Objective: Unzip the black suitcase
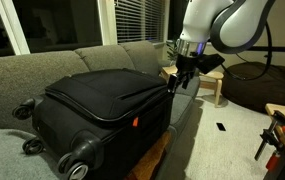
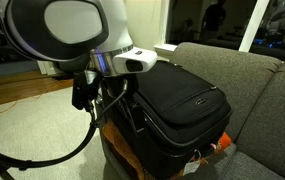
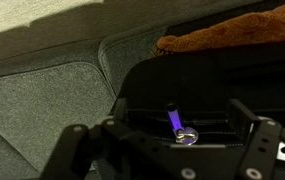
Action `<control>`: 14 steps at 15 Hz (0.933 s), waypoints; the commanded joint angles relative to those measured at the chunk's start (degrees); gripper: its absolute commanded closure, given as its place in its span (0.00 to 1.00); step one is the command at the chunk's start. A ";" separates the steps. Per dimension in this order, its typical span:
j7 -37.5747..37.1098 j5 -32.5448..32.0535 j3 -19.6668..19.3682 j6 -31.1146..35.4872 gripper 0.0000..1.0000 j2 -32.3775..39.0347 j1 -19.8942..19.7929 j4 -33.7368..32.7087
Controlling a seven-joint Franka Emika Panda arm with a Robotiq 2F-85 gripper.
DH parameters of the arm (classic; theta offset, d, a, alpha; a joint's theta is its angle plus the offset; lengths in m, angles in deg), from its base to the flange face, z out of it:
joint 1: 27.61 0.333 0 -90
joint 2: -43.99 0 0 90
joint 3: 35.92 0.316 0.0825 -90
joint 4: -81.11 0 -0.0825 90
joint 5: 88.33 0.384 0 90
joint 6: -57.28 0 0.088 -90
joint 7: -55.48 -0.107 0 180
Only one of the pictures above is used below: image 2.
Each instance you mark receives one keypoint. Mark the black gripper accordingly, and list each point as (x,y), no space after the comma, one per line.
(113,88)

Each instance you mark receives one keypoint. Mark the black fabric wheeled suitcase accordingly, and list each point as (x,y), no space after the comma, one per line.
(182,86)

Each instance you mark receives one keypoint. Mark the white luggage tag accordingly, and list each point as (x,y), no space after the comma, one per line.
(191,167)

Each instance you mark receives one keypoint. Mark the small silver pocket zipper pull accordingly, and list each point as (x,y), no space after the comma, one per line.
(213,88)

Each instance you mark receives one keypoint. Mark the grey fabric sofa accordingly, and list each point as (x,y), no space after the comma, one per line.
(255,100)

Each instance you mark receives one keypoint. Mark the white framed window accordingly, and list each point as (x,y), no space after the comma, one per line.
(252,26)

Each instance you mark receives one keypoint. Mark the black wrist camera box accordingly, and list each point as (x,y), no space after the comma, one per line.
(85,90)

